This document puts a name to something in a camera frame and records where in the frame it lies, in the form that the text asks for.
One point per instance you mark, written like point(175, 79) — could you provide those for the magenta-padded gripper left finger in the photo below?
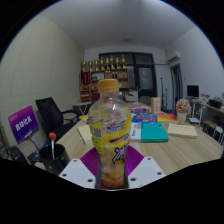
point(78, 173)

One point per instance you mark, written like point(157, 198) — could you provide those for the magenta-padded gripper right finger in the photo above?
point(148, 172)

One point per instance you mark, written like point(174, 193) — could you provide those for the yellow-labelled drink bottle orange cap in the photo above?
point(110, 133)

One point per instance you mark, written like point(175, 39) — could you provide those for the black mug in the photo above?
point(61, 160)

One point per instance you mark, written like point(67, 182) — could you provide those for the teal and white book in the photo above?
point(153, 132)

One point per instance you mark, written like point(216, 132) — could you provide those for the pale yellow notepad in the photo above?
point(85, 133)

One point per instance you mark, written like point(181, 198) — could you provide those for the red-tipped stirrer stick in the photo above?
point(52, 135)

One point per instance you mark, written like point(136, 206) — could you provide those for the tan paper notepad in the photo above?
point(182, 130)

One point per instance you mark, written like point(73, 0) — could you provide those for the blue printed book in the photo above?
point(144, 118)

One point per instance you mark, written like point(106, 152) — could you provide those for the yellow printed packet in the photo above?
point(84, 118)

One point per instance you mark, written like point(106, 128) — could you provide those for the orange book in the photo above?
point(166, 117)

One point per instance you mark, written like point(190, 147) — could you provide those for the pink purple box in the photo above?
point(140, 109)

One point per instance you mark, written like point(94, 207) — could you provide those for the black chair backrest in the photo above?
point(17, 154)

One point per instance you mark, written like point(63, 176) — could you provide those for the black office chair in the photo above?
point(50, 115)

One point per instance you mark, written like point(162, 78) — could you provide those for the small white table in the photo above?
point(81, 106)

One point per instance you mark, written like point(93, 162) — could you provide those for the small brown cardboard box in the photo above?
point(155, 105)

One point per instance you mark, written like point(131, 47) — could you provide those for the pink flowers in white pot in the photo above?
point(182, 106)

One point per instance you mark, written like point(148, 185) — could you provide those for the purple sign board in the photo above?
point(22, 123)

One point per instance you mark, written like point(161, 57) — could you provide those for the black tripod stand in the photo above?
point(162, 93)

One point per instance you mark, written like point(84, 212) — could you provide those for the white round stool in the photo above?
point(218, 130)

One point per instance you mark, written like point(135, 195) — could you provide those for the wooden shelf unit with trophies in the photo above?
point(90, 86)

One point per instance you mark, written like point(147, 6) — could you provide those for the cluttered side desk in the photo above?
point(210, 110)

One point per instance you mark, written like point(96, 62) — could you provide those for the computer monitor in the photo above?
point(192, 90)

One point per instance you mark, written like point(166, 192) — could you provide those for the black framed glass door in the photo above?
point(145, 78)

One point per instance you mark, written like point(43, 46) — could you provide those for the white wall air conditioner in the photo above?
point(174, 56)

